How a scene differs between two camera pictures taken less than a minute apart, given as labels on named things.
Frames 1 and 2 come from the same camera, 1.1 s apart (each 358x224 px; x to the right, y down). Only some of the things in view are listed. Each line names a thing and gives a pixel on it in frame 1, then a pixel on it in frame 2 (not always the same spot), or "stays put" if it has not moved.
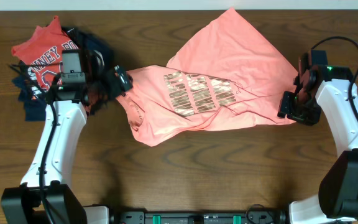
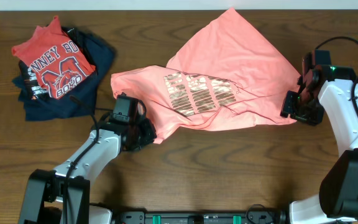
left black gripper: (115, 89) → (150, 137)
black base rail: (263, 217) stays put
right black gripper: (284, 109) stays put
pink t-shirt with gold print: (224, 76) stays put
